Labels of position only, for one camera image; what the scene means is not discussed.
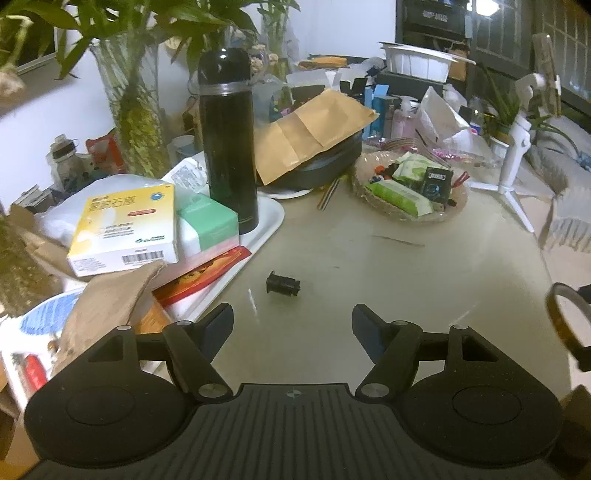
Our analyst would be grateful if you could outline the small black plug part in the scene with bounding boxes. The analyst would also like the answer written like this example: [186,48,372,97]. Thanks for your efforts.
[266,271,301,297]

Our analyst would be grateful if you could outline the green tissue pack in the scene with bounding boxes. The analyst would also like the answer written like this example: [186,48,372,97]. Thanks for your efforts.
[175,194,239,260]

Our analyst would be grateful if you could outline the yellow white medicine box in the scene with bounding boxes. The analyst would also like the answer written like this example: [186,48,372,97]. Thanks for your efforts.
[67,183,178,277]

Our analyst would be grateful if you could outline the white plastic tray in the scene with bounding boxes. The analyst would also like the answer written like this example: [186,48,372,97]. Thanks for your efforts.
[8,191,287,398]

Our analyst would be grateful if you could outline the red lighter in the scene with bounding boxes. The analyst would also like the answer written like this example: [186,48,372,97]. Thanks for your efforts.
[24,355,48,393]

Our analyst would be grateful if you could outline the wicker snack basket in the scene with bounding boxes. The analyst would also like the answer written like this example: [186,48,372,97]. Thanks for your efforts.
[352,149,468,223]

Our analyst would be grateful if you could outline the glass vase with stems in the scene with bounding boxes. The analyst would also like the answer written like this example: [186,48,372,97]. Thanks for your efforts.
[1,204,68,318]

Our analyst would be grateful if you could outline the black oval case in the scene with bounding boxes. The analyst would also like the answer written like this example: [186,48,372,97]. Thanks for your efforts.
[270,131,363,190]

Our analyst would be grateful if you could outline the white phone gimbal tripod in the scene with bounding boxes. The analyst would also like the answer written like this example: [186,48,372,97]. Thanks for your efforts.
[468,73,562,234]

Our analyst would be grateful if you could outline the brown paper envelope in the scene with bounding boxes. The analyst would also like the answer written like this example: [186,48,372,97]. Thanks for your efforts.
[254,90,379,185]

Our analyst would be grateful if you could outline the potted plant white pot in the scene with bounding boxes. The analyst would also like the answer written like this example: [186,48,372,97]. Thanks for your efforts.
[481,66,579,155]

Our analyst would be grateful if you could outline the black thermos bottle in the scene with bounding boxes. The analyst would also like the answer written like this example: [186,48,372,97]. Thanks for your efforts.
[197,48,259,235]

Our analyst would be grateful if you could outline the white takeaway container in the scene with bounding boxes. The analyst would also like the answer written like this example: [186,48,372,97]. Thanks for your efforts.
[381,42,476,83]

